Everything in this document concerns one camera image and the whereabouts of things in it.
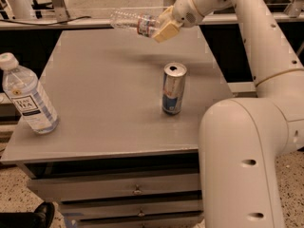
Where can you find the grey drawer cabinet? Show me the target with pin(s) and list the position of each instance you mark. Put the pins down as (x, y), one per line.
(106, 86)

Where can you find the grey drawer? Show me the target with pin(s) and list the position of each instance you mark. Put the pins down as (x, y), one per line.
(113, 186)
(129, 208)
(185, 220)

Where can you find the silver blue drink can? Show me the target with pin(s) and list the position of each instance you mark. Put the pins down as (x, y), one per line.
(174, 77)

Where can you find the grey metal rail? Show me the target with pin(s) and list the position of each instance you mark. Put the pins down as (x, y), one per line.
(93, 23)

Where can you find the top grey drawer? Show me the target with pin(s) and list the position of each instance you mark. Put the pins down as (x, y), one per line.
(113, 186)

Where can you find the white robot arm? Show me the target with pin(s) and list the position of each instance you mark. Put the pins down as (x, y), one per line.
(239, 138)

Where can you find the black shoe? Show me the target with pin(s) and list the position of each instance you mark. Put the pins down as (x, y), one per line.
(41, 217)

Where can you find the bottom grey drawer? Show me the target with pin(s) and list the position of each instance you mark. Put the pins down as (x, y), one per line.
(185, 220)

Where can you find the blue labelled plastic bottle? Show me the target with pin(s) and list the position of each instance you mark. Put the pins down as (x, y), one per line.
(23, 88)

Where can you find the white pipe top left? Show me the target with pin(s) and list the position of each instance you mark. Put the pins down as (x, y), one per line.
(21, 9)

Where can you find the middle grey drawer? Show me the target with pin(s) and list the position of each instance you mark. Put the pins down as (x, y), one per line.
(129, 208)

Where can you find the clear water bottle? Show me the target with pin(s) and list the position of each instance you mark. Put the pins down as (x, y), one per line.
(143, 24)

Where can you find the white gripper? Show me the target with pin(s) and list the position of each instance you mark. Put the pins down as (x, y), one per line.
(185, 10)

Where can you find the grey metal bracket post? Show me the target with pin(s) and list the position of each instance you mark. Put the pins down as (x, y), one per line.
(60, 9)

